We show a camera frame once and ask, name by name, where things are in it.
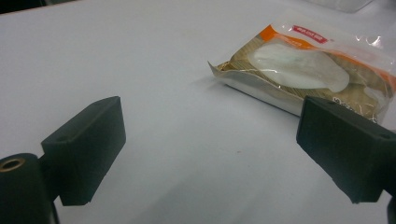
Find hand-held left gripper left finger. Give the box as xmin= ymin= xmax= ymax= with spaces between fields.
xmin=40 ymin=95 xmax=127 ymax=207

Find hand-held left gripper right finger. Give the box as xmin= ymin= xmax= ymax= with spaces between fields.
xmin=295 ymin=94 xmax=396 ymax=204

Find clear orange snack packet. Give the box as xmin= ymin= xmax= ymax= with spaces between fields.
xmin=207 ymin=23 xmax=396 ymax=125

